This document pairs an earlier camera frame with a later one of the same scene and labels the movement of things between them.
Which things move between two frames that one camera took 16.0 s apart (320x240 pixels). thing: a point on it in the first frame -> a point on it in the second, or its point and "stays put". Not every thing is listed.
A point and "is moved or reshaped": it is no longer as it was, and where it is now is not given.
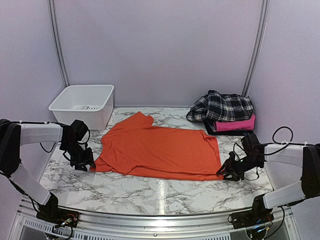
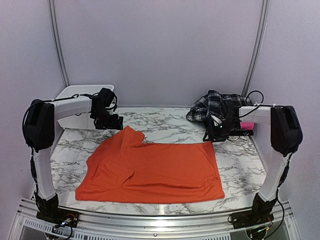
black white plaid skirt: (216, 107) stays put
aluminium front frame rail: (27, 225) stays put
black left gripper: (88, 159) -> (113, 125)
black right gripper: (229, 165) -> (213, 134)
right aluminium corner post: (260, 34) stays put
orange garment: (138, 146) is moved or reshaped
